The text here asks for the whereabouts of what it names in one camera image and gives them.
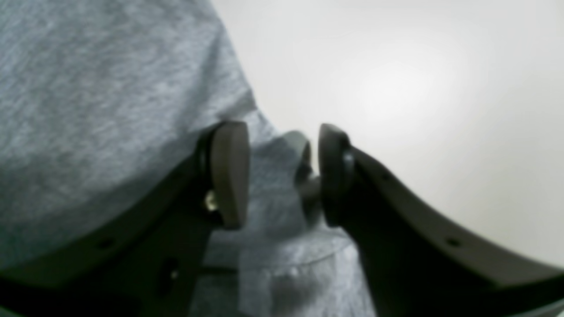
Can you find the image-left right gripper right finger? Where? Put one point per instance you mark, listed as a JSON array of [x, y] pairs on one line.
[[417, 262]]

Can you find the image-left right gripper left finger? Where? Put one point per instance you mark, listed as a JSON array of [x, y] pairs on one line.
[[144, 263]]

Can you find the grey T-shirt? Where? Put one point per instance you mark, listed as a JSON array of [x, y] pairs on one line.
[[100, 99]]

